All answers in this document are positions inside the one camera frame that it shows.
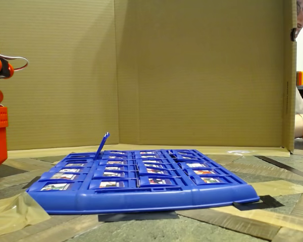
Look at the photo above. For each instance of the Rumbler flap tile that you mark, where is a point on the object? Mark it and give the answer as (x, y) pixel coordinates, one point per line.
(204, 172)

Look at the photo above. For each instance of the tan packing tape patch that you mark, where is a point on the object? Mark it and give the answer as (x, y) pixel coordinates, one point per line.
(280, 187)

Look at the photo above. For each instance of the long black tape strip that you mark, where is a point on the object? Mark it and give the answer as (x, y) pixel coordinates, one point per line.
(288, 167)

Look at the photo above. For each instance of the faded card flap tile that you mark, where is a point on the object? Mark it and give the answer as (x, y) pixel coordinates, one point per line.
(110, 184)
(55, 187)

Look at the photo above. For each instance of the Mr Mist flap tile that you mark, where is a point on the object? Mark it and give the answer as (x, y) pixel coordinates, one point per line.
(195, 165)

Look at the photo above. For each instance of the Safeguard flap tile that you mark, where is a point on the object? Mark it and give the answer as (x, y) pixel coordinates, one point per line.
(156, 171)

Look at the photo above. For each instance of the crumpled clear tape sheet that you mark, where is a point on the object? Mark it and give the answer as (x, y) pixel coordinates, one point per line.
(12, 214)

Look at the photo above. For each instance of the blue plastic game board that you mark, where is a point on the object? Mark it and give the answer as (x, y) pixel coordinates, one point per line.
(141, 201)

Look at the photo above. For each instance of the Robo-Joe flap tile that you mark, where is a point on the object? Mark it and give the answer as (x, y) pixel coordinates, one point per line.
(75, 165)

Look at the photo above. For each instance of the Sir Stretch flap tile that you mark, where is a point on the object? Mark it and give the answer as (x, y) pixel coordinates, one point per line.
(113, 174)

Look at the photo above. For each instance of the Shadow Ninja flap tile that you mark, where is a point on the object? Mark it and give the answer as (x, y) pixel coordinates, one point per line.
(64, 176)

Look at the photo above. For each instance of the Atlas flap tile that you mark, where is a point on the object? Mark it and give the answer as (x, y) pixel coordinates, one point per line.
(114, 168)

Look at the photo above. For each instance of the brown cardboard box wall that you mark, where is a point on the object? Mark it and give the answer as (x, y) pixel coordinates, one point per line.
(192, 75)

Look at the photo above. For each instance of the Ultrasonic flap tile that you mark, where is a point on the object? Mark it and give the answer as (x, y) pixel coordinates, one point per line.
(160, 181)

